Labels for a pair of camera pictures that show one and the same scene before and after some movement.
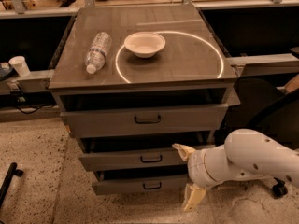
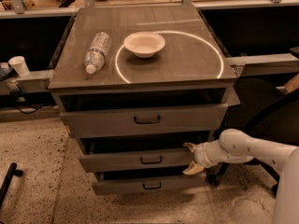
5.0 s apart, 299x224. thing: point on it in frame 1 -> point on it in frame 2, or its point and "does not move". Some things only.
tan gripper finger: [192, 197] -> [193, 168]
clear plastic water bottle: [95, 57] does not move
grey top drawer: [113, 113] does not move
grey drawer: [167, 161] does not move
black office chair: [265, 108] does not move
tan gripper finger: [184, 150] -> [191, 146]
